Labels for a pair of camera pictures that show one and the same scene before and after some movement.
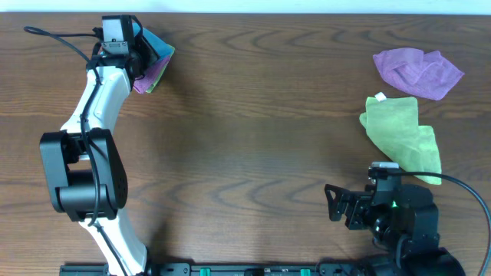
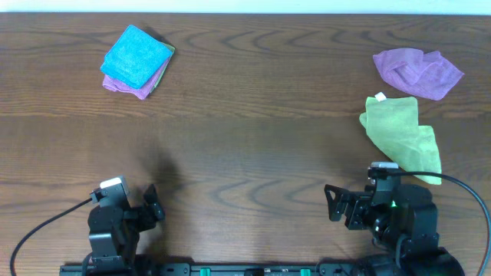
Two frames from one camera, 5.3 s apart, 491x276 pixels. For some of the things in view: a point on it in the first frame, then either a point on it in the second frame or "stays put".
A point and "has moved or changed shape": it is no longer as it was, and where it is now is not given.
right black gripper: (351, 207) stays put
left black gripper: (145, 54) to (143, 214)
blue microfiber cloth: (163, 50) has moved or changed shape
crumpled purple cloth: (427, 74) stays put
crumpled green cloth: (393, 125) stays put
